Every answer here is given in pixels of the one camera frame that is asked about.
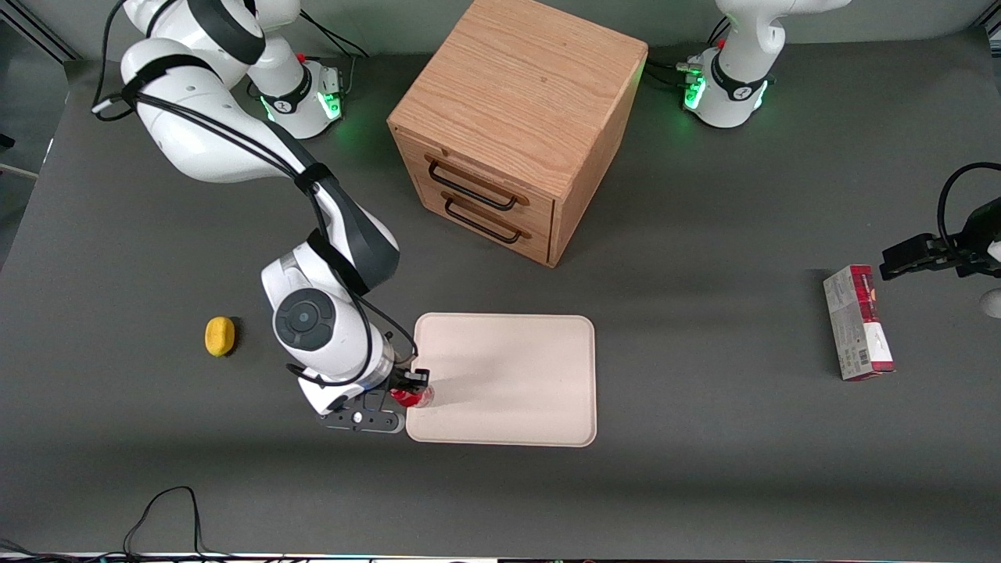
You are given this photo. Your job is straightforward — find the black metal drawer handle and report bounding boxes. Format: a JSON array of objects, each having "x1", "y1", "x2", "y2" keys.
[
  {"x1": 425, "y1": 154, "x2": 530, "y2": 212},
  {"x1": 442, "y1": 193, "x2": 533, "y2": 245}
]

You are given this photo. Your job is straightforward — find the yellow lemon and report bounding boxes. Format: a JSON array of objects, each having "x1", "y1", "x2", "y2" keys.
[{"x1": 205, "y1": 316, "x2": 236, "y2": 358}]

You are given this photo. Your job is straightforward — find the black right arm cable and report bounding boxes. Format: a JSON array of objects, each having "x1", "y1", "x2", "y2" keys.
[{"x1": 91, "y1": 0, "x2": 419, "y2": 389}]

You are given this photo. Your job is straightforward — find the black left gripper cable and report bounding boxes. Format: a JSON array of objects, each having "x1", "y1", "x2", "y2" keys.
[{"x1": 937, "y1": 161, "x2": 1001, "y2": 253}]

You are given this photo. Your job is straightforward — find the beige plastic tray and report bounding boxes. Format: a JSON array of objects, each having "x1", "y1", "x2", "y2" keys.
[{"x1": 405, "y1": 313, "x2": 597, "y2": 448}]

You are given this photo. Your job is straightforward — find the black right base cables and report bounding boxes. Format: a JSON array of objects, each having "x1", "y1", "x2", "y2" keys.
[{"x1": 297, "y1": 11, "x2": 371, "y2": 102}]

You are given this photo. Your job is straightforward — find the black looped floor cable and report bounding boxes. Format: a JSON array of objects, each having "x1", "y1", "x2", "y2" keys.
[{"x1": 0, "y1": 486, "x2": 235, "y2": 561}]

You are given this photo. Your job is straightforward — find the wooden drawer cabinet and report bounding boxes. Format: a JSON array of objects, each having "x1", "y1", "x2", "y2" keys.
[{"x1": 387, "y1": 0, "x2": 649, "y2": 269}]

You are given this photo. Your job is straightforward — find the red grey carton box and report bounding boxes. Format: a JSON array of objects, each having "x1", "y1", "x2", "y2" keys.
[{"x1": 823, "y1": 264, "x2": 895, "y2": 382}]

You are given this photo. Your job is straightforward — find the black base cables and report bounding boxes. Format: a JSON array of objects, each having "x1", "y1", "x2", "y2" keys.
[
  {"x1": 297, "y1": 11, "x2": 371, "y2": 102},
  {"x1": 648, "y1": 14, "x2": 732, "y2": 91}
]

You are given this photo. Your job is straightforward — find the black left base cables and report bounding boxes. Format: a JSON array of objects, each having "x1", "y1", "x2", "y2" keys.
[{"x1": 648, "y1": 14, "x2": 732, "y2": 91}]

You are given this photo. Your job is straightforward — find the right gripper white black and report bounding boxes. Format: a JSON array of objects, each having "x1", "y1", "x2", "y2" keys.
[{"x1": 299, "y1": 368, "x2": 431, "y2": 416}]

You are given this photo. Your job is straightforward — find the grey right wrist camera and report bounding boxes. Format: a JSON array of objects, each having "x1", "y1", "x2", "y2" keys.
[{"x1": 316, "y1": 391, "x2": 406, "y2": 436}]

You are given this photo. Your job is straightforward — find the red coke bottle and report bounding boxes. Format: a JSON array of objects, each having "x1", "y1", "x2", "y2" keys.
[{"x1": 391, "y1": 382, "x2": 434, "y2": 410}]

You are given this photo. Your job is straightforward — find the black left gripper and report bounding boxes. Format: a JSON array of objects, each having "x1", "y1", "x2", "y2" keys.
[{"x1": 880, "y1": 197, "x2": 1001, "y2": 282}]

